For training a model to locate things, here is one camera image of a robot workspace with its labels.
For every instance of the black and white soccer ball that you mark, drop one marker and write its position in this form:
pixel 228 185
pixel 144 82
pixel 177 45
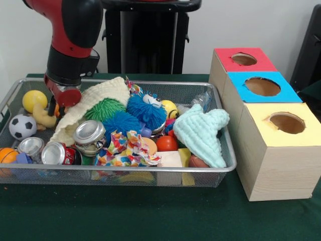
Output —
pixel 23 126

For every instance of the dark green table cloth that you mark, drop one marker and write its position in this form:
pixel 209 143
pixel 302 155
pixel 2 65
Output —
pixel 150 213

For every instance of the wooden box with three holes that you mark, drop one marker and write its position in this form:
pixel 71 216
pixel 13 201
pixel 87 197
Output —
pixel 281 170

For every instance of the red rubber ball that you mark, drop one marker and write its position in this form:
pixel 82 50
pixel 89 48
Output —
pixel 167 143

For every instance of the colourful patterned cloth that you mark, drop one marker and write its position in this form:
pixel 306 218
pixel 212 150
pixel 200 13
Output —
pixel 128 150

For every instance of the orange toy basketball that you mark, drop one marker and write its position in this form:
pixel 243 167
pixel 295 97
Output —
pixel 7 155

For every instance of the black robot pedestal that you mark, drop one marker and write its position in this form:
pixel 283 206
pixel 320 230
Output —
pixel 150 37

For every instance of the light blue quilted cloth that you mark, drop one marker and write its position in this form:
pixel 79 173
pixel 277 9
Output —
pixel 200 130

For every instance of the red soda can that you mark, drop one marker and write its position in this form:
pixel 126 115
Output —
pixel 60 154

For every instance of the cream quilted cloth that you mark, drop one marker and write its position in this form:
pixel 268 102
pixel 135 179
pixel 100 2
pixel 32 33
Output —
pixel 100 93

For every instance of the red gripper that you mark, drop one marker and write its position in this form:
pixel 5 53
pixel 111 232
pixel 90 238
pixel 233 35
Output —
pixel 70 98

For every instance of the yellow ball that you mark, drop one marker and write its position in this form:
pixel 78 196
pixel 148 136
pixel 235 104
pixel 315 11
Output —
pixel 35 101

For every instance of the blue spiky ball with eyes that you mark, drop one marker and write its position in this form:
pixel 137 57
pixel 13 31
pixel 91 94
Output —
pixel 148 113

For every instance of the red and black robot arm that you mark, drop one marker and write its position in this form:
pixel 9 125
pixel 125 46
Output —
pixel 70 37

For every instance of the yellow chick plush toy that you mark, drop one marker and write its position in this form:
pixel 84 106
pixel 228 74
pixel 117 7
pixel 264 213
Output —
pixel 43 118

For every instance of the blue spiky rubber ball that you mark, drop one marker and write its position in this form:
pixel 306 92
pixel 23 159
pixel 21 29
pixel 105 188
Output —
pixel 120 125

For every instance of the black upright panel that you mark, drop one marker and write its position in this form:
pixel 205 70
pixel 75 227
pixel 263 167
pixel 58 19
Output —
pixel 311 50

